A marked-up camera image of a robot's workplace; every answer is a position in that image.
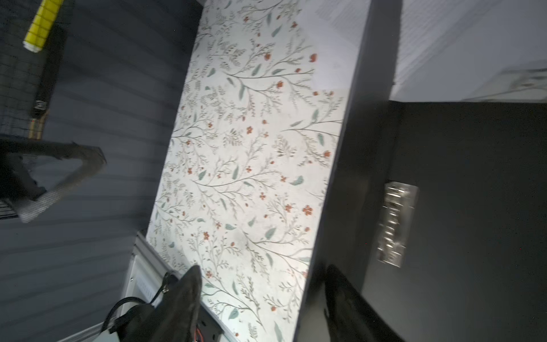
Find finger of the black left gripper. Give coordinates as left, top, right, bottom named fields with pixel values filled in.
left=1, top=134, right=107, bottom=223

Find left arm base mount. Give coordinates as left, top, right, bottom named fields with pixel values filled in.
left=100, top=268, right=225, bottom=342

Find metal folder clip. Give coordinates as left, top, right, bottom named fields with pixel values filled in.
left=377, top=182, right=419, bottom=268

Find black file folder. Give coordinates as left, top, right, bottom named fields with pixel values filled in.
left=294, top=1, right=546, bottom=341

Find black wire mesh basket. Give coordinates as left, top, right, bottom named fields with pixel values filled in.
left=0, top=0, right=75, bottom=221

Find yellow marker pen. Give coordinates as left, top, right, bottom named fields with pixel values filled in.
left=23, top=0, right=64, bottom=53

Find printed paper sheet back right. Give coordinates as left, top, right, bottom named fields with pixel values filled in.
left=391, top=1, right=546, bottom=102

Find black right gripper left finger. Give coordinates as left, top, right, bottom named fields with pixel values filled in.
left=122, top=265, right=202, bottom=341

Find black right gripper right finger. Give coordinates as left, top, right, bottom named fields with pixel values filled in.
left=325, top=265, right=403, bottom=342

